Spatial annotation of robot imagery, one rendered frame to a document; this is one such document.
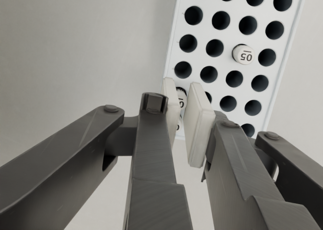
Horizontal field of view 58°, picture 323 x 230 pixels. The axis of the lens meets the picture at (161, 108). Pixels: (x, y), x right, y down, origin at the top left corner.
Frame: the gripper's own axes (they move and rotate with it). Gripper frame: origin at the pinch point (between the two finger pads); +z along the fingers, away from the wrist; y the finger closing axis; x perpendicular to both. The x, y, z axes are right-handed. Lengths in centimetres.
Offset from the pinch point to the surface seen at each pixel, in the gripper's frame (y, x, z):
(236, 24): 3.0, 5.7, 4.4
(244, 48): 3.5, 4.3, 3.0
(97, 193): -5.4, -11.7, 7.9
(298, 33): 8.9, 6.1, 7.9
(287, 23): 6.4, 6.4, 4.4
